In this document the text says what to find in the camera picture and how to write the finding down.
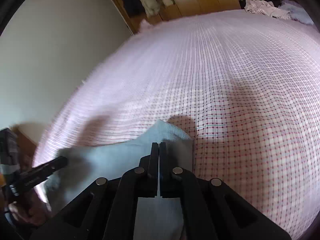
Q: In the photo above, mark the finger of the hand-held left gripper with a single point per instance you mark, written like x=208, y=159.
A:
x=51, y=166

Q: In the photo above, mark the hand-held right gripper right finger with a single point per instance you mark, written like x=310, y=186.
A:
x=163, y=160

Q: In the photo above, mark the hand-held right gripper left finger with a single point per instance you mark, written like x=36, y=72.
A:
x=154, y=160

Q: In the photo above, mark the light blue pants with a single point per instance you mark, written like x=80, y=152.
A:
x=120, y=165

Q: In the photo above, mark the bed with checked pink sheet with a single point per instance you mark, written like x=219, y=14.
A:
x=225, y=92

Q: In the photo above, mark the hanging dark jacket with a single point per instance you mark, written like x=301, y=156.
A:
x=131, y=2

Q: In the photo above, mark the crumpled pink clothes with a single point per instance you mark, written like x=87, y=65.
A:
x=262, y=8

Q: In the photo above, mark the purple frilled pillow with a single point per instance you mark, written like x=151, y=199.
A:
x=298, y=13

